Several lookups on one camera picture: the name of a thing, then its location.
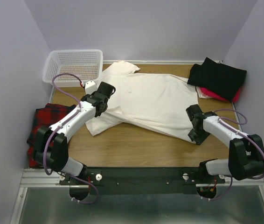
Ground white t shirt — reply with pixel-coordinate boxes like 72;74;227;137
86;61;198;141

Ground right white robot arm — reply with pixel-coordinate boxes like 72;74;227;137
186;104;264;183

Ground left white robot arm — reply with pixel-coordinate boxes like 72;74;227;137
32;81;116;184

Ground white perforated plastic basket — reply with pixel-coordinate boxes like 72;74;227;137
42;49;103;87

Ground red plaid folded shirt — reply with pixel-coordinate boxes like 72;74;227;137
27;103;76;168

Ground black folded shirt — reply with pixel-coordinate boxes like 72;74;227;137
188;57;247;102

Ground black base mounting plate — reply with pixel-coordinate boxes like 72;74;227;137
59;166;227;196

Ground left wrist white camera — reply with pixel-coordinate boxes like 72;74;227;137
84;80;97;95

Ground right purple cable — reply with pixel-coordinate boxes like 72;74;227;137
201;108;264;203

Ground purple cable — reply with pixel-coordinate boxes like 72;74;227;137
42;73;100;205
201;108;264;203

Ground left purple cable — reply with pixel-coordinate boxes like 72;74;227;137
42;73;100;205

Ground aluminium frame rail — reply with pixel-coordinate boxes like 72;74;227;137
20;168;264;188

